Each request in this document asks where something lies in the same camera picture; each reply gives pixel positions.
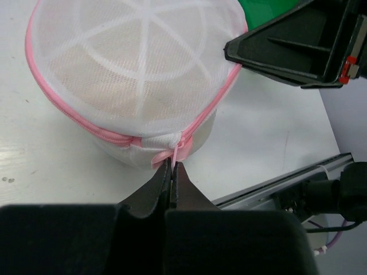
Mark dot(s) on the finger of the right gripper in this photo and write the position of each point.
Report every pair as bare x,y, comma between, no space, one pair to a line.
304,47

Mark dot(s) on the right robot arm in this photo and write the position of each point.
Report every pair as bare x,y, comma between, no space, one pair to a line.
345,196

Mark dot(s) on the white mesh laundry bag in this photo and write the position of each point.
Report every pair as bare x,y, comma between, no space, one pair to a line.
143,77

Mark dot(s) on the green plastic bin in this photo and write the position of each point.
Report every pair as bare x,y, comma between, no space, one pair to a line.
259,12

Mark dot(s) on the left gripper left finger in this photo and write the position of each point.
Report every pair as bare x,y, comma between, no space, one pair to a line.
122,238

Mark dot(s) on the aluminium frame rail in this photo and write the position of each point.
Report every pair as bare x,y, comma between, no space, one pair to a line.
261,196

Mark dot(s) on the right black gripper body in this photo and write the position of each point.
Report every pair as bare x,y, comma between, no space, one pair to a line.
355,57

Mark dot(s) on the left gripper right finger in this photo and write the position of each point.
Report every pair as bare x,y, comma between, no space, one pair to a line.
202,239

